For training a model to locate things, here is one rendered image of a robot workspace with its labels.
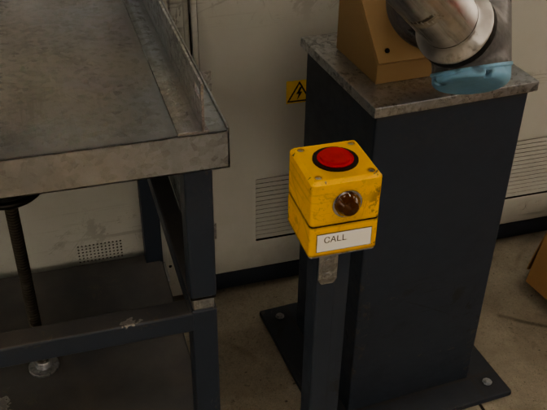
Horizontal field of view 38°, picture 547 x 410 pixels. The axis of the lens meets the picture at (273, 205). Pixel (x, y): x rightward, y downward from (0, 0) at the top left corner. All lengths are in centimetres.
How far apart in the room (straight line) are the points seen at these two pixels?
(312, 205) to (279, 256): 121
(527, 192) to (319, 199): 149
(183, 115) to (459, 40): 39
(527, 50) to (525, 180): 39
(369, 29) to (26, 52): 56
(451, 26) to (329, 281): 39
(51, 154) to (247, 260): 109
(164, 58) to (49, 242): 80
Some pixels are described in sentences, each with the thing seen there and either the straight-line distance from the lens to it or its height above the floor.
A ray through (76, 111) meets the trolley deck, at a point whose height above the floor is 85.
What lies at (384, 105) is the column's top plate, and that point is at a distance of 131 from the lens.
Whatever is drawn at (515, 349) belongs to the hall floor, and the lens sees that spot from 200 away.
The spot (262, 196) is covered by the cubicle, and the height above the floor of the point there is 28.
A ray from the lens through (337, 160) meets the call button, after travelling 84.
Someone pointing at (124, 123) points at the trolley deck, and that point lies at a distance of 105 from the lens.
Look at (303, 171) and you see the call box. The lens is 84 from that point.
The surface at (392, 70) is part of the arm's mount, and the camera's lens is 138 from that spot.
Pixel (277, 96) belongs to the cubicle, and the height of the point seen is 54.
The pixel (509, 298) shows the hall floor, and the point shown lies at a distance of 214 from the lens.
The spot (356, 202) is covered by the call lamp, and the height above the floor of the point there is 88.
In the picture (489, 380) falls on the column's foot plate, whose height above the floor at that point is 2.
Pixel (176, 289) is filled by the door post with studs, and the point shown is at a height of 2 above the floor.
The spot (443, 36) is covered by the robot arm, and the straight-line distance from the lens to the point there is 112.
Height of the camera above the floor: 134
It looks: 34 degrees down
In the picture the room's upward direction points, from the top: 1 degrees clockwise
